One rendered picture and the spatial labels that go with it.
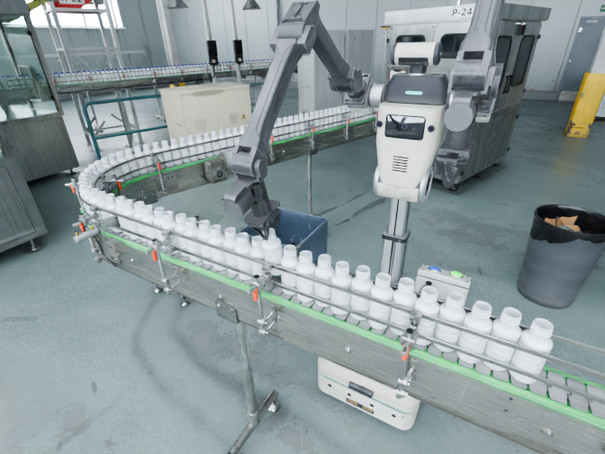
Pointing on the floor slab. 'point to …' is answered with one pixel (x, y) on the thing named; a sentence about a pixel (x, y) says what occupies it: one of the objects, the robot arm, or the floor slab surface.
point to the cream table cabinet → (205, 108)
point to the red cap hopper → (88, 49)
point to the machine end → (451, 14)
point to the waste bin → (560, 256)
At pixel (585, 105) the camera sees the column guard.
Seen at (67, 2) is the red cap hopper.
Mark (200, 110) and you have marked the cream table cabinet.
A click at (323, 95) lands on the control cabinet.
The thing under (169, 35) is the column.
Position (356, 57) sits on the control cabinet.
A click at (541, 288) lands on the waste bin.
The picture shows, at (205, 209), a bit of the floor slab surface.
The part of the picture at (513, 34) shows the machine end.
